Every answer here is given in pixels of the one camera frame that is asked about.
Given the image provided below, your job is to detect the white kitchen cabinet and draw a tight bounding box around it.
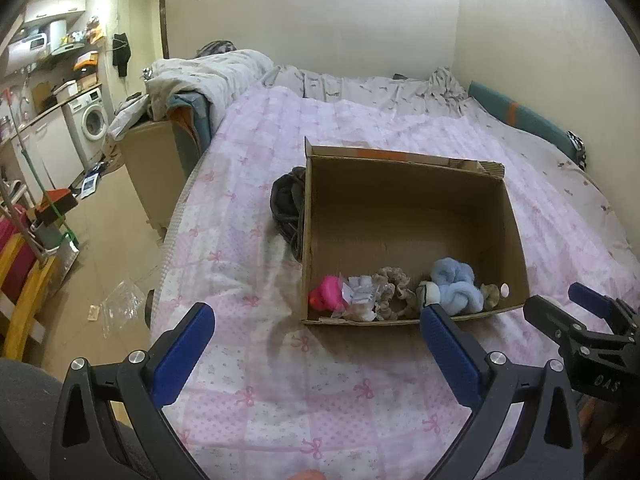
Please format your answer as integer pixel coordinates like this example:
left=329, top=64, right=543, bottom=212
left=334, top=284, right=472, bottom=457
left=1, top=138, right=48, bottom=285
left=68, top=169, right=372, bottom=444
left=11, top=107, right=85, bottom=203

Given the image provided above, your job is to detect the white floral duvet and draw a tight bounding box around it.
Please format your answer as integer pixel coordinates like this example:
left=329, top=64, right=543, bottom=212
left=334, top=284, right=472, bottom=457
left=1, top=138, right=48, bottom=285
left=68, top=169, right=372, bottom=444
left=145, top=49, right=469, bottom=124

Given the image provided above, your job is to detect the black hanging garment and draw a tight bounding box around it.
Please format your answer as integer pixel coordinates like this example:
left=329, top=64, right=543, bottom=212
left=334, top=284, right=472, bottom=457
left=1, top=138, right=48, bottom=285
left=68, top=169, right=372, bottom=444
left=112, top=32, right=131, bottom=78

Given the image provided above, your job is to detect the pink plush toy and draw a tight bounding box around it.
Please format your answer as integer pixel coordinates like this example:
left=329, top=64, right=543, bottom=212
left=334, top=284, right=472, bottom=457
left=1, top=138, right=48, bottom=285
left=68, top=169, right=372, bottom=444
left=308, top=275, right=347, bottom=312

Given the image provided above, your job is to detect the white washing machine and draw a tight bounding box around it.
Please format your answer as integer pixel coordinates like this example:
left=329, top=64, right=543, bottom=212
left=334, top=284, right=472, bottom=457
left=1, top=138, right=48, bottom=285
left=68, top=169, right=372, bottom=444
left=62, top=86, right=108, bottom=170

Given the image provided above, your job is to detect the yellow wooden chair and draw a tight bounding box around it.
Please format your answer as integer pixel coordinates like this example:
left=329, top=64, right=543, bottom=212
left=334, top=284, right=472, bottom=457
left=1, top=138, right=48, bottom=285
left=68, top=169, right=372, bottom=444
left=1, top=233, right=58, bottom=361

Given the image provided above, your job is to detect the open cardboard box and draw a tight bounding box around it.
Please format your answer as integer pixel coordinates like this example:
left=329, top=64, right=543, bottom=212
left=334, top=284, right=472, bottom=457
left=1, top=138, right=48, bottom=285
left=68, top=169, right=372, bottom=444
left=300, top=144, right=529, bottom=326

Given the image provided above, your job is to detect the cardboard box beside bed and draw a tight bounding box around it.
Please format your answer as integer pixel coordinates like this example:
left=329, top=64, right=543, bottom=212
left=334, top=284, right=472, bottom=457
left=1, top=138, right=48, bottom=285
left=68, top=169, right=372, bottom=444
left=119, top=122, right=186, bottom=238

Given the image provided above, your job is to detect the light blue fluffy cloth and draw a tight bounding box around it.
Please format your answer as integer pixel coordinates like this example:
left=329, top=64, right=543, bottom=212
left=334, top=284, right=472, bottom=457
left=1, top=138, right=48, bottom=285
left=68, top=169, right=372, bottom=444
left=431, top=257, right=484, bottom=316

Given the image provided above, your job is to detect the white sock with dark stripe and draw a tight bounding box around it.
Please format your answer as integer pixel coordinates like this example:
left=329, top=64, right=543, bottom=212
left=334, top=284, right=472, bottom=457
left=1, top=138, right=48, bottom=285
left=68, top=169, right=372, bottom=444
left=416, top=281, right=440, bottom=310

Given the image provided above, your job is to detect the dark striped garment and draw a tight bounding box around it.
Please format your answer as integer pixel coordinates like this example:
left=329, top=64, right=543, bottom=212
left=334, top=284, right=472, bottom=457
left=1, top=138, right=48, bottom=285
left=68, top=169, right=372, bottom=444
left=270, top=167, right=306, bottom=262

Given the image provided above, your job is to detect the grey patterned scrunchie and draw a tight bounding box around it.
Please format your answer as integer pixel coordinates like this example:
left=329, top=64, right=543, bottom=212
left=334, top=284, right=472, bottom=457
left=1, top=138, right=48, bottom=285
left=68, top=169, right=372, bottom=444
left=372, top=266, right=419, bottom=322

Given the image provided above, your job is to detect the clear plastic bag on floor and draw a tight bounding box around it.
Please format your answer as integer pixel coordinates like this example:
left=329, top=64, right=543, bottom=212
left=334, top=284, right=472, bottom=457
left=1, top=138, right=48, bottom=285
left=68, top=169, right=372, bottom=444
left=100, top=280, right=146, bottom=338

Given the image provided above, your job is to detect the red bag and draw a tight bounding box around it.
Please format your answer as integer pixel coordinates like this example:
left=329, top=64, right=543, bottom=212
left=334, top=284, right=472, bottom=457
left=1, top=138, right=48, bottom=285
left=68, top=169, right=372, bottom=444
left=0, top=204, right=36, bottom=306

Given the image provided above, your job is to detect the teal orange bolster pillow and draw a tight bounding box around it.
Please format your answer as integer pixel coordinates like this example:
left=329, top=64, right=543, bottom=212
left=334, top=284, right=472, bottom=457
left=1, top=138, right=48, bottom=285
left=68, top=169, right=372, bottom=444
left=469, top=81, right=587, bottom=170

